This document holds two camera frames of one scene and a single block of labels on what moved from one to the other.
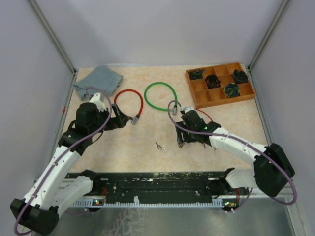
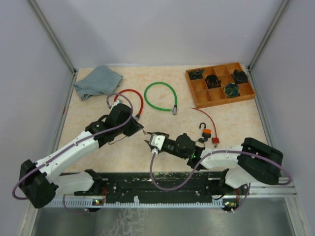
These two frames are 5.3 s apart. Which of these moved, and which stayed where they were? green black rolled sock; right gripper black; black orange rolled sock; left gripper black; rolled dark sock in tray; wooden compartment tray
Moved: right gripper black; left gripper black
Stayed: green black rolled sock; black orange rolled sock; wooden compartment tray; rolled dark sock in tray
